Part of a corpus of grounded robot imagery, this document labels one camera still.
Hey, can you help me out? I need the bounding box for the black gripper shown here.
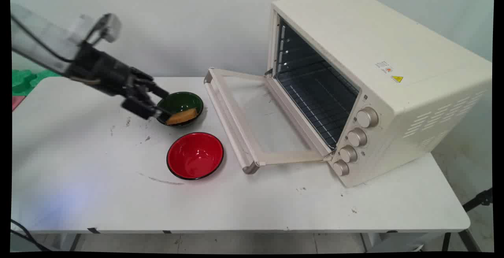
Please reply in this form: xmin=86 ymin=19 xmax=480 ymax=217
xmin=65 ymin=42 xmax=172 ymax=120

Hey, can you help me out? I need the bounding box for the yellow bread slice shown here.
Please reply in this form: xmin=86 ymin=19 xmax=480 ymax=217
xmin=165 ymin=108 xmax=198 ymax=125

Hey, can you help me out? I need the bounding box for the dark green bowl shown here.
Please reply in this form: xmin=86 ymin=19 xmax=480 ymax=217
xmin=156 ymin=92 xmax=204 ymax=127

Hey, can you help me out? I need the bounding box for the red bowl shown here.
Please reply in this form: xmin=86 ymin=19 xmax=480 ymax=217
xmin=166 ymin=132 xmax=224 ymax=180

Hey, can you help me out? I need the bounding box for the glass oven door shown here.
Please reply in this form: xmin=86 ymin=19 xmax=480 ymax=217
xmin=204 ymin=67 xmax=335 ymax=174

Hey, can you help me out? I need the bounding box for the green foam mat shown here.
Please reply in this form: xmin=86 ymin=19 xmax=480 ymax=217
xmin=12 ymin=69 xmax=61 ymax=96

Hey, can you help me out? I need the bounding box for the metal oven rack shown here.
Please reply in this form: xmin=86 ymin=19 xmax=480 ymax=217
xmin=282 ymin=81 xmax=358 ymax=148

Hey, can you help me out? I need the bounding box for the silver oven knob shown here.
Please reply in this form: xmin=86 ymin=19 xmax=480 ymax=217
xmin=347 ymin=128 xmax=368 ymax=147
xmin=333 ymin=160 xmax=350 ymax=176
xmin=356 ymin=107 xmax=379 ymax=128
xmin=339 ymin=145 xmax=358 ymax=163

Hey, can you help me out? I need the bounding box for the cream toaster oven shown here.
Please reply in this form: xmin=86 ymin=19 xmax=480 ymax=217
xmin=266 ymin=0 xmax=493 ymax=188

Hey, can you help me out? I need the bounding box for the black tripod leg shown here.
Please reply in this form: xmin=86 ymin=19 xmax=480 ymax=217
xmin=462 ymin=188 xmax=493 ymax=213

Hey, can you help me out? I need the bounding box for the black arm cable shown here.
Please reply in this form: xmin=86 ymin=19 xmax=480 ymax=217
xmin=11 ymin=14 xmax=104 ymax=62

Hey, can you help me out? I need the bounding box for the black floor cable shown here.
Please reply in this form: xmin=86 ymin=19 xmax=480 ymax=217
xmin=11 ymin=219 xmax=52 ymax=252

